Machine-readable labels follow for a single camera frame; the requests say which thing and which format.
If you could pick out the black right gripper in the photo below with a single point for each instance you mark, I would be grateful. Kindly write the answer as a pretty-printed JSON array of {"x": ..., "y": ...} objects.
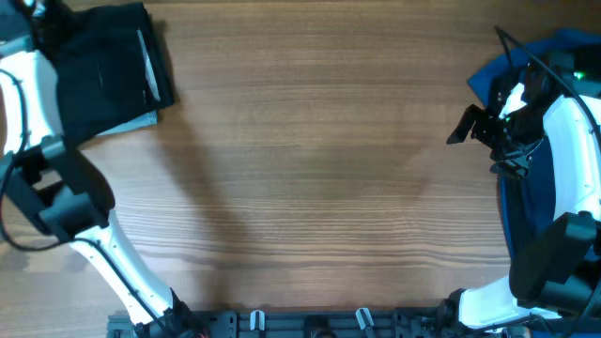
[{"x": 490, "y": 131}]

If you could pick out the black shorts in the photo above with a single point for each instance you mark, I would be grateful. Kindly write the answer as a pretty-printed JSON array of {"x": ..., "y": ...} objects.
[{"x": 110, "y": 68}]

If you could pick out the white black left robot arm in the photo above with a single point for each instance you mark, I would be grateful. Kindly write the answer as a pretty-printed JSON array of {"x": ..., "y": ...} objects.
[{"x": 57, "y": 188}]

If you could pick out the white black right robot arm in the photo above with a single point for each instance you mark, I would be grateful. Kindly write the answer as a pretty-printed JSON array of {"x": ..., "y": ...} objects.
[{"x": 553, "y": 284}]

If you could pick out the blue garment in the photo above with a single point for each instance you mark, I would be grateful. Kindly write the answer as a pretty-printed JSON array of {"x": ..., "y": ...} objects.
[{"x": 559, "y": 77}]

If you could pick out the light blue denim shorts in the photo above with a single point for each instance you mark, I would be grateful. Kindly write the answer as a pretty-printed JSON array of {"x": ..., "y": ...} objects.
[{"x": 140, "y": 122}]

